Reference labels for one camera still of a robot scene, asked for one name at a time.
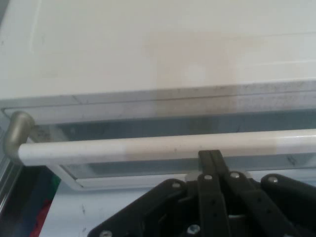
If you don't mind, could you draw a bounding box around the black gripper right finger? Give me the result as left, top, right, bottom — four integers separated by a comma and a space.
211, 149, 316, 237

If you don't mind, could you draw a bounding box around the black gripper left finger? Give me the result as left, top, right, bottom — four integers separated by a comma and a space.
87, 150, 230, 237

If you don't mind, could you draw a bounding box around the white bar handle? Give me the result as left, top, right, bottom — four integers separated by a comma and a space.
0, 97, 316, 191

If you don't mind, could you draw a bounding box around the white toaster oven body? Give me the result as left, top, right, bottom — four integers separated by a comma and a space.
0, 0, 316, 107

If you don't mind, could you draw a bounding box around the aluminium extrusion rail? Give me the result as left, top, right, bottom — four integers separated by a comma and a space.
0, 148, 25, 216

